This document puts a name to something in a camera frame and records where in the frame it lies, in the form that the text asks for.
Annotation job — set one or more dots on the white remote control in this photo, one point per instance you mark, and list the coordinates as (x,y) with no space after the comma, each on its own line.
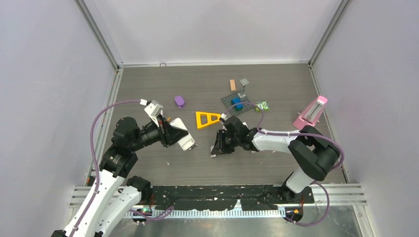
(184,138)

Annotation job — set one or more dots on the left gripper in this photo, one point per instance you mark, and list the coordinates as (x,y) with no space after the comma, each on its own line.
(168,134)

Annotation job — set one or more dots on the grey lego baseplate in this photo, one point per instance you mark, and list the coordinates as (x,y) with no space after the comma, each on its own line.
(226,100)

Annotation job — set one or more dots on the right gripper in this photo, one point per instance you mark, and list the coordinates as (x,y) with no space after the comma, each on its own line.
(220,147)

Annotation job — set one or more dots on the grey lego post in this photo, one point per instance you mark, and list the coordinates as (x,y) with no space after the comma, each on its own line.
(244,83)

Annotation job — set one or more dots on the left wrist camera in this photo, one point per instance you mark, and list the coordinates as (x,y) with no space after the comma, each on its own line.
(153,109)

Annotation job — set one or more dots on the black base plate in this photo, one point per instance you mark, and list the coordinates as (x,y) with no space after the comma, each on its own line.
(225,197)

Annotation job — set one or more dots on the small wooden block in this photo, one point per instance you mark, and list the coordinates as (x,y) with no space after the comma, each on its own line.
(232,85)

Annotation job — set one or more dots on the yellow triangular frame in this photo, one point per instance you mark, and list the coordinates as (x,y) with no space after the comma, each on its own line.
(205,119)

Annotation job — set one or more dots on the purple spool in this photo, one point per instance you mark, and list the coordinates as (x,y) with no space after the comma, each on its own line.
(180,101)

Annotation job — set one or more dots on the blue lego brick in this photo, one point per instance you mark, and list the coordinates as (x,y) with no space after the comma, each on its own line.
(236,102)

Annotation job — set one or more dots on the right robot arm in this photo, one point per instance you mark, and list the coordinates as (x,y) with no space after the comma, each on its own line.
(315,154)

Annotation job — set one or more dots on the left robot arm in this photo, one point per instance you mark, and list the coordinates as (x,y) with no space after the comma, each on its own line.
(113,194)

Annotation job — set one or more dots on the green monster toy cube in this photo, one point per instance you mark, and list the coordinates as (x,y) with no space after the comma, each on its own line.
(262,106)

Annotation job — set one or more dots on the pink metronome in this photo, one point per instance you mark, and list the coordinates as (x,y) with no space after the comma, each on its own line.
(311,114)

